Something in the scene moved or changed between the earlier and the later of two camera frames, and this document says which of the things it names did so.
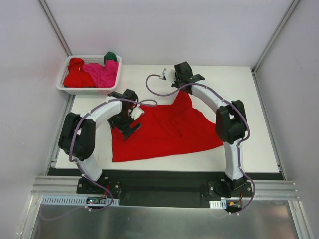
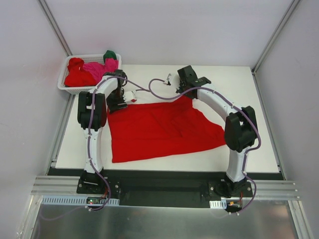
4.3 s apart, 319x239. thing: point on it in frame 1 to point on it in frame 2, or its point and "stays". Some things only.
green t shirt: [109, 56] stays
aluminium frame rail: [45, 185] stays
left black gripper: [124, 127] to [117, 106]
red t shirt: [166, 129] stays
